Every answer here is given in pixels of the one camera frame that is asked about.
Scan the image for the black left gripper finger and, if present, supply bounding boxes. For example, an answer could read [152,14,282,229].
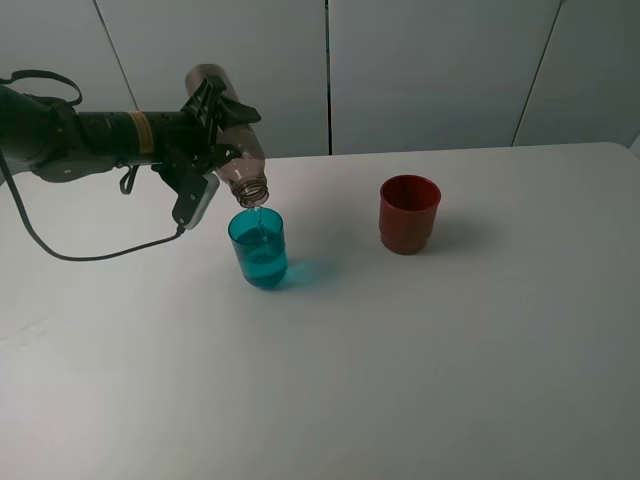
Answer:
[217,94,261,131]
[199,142,242,173]

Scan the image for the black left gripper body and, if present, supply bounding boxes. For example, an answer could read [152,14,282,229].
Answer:
[149,74,225,200]

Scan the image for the brown transparent water bottle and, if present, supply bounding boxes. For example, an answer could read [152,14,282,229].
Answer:
[183,64,269,209]

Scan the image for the teal transparent plastic cup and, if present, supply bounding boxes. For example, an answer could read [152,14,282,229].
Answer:
[228,207,288,289]

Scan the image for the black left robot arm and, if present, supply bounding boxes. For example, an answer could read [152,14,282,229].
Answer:
[1,70,265,191]

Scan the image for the red plastic cup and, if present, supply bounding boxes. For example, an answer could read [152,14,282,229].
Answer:
[379,175,442,255]

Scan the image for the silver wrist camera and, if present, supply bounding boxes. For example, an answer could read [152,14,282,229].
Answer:
[172,173,220,230]

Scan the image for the black camera cable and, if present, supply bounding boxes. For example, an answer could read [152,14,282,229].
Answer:
[0,69,187,262]

